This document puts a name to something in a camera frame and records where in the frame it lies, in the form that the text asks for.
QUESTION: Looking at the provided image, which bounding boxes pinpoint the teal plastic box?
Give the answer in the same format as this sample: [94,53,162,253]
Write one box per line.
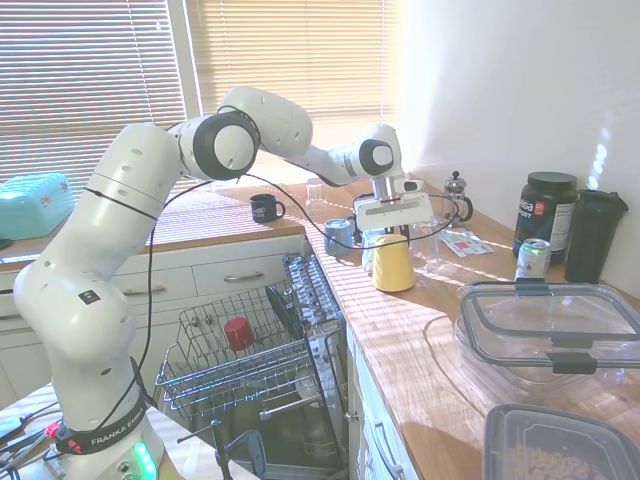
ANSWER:
[0,172,74,241]

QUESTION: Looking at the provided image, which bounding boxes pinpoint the yellow ceramic mug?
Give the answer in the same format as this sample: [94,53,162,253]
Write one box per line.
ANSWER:
[370,233,417,293]

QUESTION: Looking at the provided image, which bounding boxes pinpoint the white drawer cabinet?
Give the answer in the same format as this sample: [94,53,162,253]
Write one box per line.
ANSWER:
[0,233,310,401]

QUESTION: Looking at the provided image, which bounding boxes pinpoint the red speckled enamel mug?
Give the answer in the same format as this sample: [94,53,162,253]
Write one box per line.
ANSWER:
[223,316,257,352]

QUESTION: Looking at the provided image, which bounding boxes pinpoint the glass french press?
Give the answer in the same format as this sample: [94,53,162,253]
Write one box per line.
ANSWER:
[443,170,474,224]

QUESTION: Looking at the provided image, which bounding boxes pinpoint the grey container with cereal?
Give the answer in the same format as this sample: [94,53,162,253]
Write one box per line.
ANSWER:
[482,402,640,480]

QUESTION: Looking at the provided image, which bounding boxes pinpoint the white and green drink can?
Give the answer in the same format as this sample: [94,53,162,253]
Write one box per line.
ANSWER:
[514,237,553,283]

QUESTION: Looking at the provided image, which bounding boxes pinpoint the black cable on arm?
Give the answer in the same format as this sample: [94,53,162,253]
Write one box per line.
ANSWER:
[82,102,464,441]

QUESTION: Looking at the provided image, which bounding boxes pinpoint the black mug with white print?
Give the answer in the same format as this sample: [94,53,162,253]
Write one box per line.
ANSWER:
[249,193,287,224]

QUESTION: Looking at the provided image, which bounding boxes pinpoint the clear drinking glass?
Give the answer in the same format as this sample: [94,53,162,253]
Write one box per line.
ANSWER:
[360,230,385,274]
[409,219,442,252]
[305,177,327,212]

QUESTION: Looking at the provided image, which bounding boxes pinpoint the clear container with grey-rimmed lid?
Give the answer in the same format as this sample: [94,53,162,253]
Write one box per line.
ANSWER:
[458,280,640,375]

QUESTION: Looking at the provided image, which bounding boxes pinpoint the black shaker bottle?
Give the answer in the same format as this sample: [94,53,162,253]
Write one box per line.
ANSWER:
[564,188,629,285]

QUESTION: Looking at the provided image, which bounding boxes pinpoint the blue glass plate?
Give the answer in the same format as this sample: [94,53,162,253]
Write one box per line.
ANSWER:
[264,284,305,341]

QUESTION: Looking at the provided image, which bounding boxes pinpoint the wide window blind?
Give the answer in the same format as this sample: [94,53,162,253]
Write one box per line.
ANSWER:
[0,0,189,184]

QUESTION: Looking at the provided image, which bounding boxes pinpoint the stainless steel dishwasher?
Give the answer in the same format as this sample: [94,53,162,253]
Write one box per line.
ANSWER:
[155,249,352,480]

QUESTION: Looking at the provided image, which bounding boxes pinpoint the white under-counter cabinet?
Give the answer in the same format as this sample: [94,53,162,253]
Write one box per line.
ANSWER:
[344,323,419,480]

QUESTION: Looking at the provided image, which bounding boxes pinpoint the blue-grey mug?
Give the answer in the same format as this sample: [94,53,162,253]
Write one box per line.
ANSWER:
[323,218,358,258]

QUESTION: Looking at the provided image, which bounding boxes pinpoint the paper sachets with red print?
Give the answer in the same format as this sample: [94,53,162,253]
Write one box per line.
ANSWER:
[438,228,495,258]

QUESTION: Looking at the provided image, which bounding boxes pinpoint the grey wire dishwasher rack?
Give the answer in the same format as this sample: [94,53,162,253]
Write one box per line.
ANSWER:
[155,253,347,419]

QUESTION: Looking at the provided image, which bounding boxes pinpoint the black protein powder tub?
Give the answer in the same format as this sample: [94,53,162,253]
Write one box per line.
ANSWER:
[512,171,579,267]

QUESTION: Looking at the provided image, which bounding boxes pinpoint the clear plastic food container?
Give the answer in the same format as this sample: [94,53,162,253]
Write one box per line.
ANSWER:
[451,319,640,399]

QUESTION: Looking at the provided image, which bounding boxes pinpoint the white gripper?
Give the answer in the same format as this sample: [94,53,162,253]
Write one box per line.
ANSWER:
[352,191,435,240]

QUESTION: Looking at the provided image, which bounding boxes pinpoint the narrow window blind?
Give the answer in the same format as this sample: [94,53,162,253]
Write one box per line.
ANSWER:
[185,0,407,151]

